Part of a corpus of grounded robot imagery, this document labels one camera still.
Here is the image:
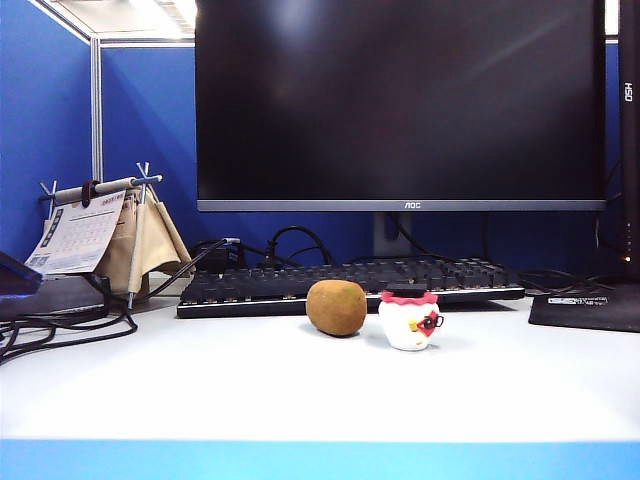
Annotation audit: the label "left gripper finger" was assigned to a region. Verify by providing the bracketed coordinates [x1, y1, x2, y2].
[0, 251, 44, 297]

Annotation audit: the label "brown kiwi fruit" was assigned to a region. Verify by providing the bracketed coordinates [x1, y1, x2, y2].
[305, 279, 368, 337]

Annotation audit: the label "black flat pad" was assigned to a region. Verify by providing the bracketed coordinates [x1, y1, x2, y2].
[0, 274, 107, 322]

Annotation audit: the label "white flat-headed doll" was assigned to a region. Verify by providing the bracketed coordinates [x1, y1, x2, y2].
[377, 282, 446, 353]

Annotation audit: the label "paper desk calendar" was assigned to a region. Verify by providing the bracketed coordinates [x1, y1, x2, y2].
[24, 189, 127, 276]

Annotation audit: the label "desk calendar on stand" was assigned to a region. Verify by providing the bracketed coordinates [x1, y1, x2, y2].
[39, 160, 164, 309]

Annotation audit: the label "beige fabric desk organizer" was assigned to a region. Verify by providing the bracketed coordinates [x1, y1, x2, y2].
[93, 191, 194, 297]

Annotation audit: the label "black power adapter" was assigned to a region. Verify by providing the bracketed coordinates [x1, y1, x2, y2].
[191, 239, 247, 275]

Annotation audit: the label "black mechanical keyboard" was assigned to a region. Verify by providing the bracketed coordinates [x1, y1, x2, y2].
[175, 256, 527, 320]

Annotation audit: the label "black AOC computer monitor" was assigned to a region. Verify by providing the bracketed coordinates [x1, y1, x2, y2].
[194, 0, 607, 213]

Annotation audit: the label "black HSD monitor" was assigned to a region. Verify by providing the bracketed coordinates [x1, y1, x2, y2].
[617, 0, 640, 277]

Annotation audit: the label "black looped cable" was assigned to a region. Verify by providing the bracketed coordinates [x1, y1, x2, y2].
[0, 287, 139, 365]

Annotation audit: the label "aluminium partition post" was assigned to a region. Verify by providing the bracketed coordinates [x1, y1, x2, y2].
[89, 37, 104, 184]

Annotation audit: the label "black cable behind keyboard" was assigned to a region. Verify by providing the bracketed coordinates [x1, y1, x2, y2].
[258, 224, 335, 267]

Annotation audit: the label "black cables beside monitor base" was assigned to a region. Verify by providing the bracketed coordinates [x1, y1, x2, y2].
[519, 268, 617, 297]

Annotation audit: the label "black monitor base plate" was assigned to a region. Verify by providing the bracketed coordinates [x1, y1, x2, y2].
[528, 273, 640, 334]

